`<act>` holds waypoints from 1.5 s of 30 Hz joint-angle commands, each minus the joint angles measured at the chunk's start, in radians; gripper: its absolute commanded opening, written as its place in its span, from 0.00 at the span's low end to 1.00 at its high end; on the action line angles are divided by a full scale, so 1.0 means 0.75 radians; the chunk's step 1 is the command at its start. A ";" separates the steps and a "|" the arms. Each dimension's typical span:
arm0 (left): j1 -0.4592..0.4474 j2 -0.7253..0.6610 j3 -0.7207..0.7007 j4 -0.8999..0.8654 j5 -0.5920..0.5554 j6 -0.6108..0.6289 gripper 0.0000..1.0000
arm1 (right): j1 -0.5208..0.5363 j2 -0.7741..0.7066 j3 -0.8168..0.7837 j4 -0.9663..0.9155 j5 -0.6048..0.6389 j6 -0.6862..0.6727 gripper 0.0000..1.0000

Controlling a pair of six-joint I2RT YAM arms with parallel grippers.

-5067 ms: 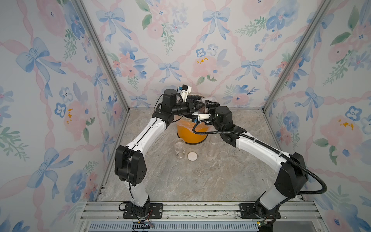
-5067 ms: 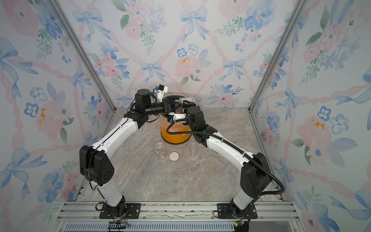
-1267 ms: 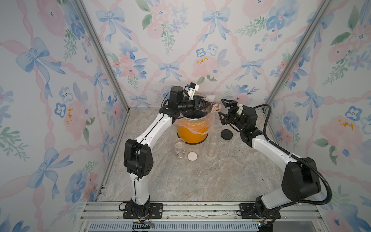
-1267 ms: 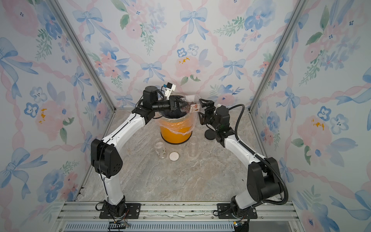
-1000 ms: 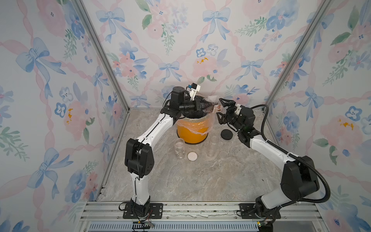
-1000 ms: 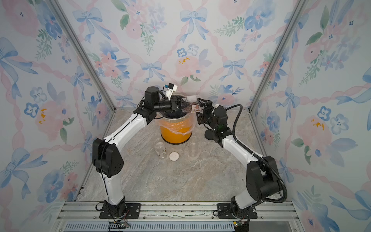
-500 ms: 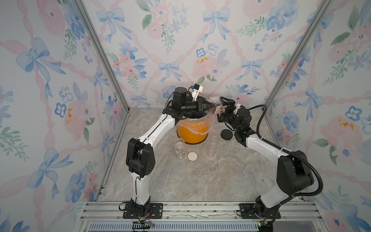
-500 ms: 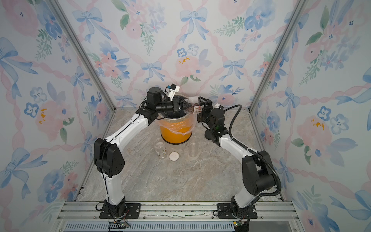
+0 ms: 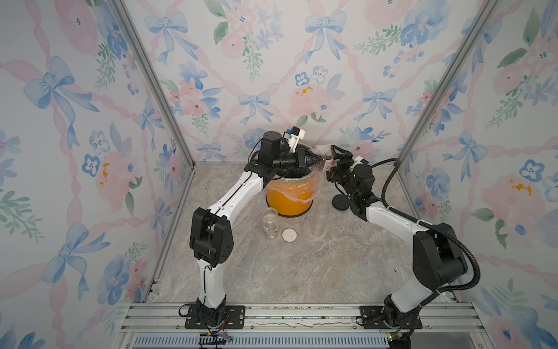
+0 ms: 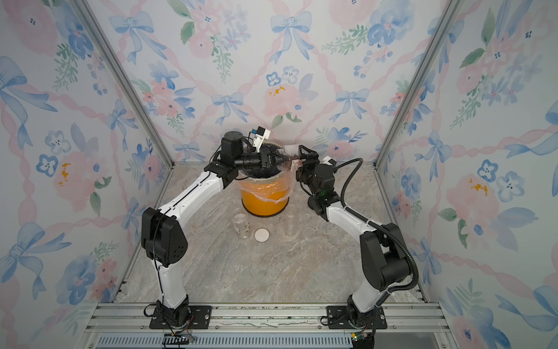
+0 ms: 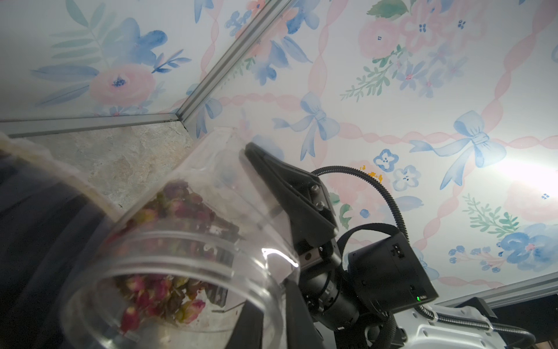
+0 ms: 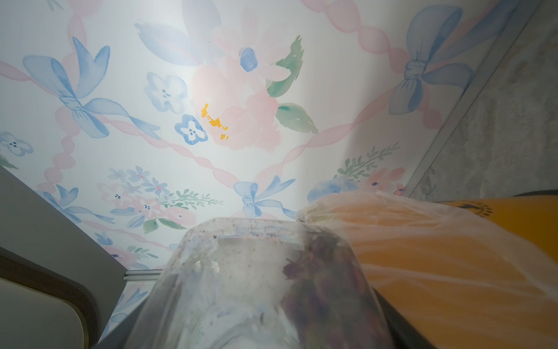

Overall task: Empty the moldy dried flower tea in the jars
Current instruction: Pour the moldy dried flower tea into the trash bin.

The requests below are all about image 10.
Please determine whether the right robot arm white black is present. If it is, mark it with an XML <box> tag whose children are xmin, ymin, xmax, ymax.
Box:
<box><xmin>296</xmin><ymin>145</ymin><xmax>419</xmax><ymax>329</ymax></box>

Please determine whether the white-lidded flower tea jar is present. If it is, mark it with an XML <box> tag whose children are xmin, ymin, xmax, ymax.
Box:
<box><xmin>231</xmin><ymin>208</ymin><xmax>251</xmax><ymax>239</ymax></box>

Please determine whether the clear plastic bin liner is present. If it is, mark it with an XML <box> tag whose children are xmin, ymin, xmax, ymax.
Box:
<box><xmin>233</xmin><ymin>142</ymin><xmax>295</xmax><ymax>204</ymax></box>

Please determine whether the clear jar with dried roses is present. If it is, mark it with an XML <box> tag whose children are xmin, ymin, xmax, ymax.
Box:
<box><xmin>283</xmin><ymin>204</ymin><xmax>300</xmax><ymax>240</ymax></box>

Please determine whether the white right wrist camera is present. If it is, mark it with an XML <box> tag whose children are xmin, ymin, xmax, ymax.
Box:
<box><xmin>321</xmin><ymin>156</ymin><xmax>337</xmax><ymax>167</ymax></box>

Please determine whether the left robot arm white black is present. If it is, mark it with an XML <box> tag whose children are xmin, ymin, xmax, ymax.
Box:
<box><xmin>140</xmin><ymin>127</ymin><xmax>288</xmax><ymax>330</ymax></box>

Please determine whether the orange trash bin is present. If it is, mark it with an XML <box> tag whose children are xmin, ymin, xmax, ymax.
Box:
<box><xmin>235</xmin><ymin>164</ymin><xmax>294</xmax><ymax>218</ymax></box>

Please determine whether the labelled flower tea jar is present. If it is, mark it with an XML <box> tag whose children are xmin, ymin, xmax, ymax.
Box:
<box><xmin>280</xmin><ymin>144</ymin><xmax>302</xmax><ymax>172</ymax></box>

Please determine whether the white flower tea jar lid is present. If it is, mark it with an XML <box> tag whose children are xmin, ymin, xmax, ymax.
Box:
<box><xmin>254</xmin><ymin>228</ymin><xmax>270</xmax><ymax>243</ymax></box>

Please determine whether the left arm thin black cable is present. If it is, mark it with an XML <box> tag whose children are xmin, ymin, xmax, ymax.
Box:
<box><xmin>143</xmin><ymin>134</ymin><xmax>262</xmax><ymax>319</ymax></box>

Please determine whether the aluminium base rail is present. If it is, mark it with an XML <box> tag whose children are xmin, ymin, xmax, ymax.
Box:
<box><xmin>77</xmin><ymin>303</ymin><xmax>457</xmax><ymax>348</ymax></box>

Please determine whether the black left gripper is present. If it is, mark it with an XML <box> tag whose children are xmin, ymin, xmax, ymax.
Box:
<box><xmin>237</xmin><ymin>152</ymin><xmax>289</xmax><ymax>174</ymax></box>

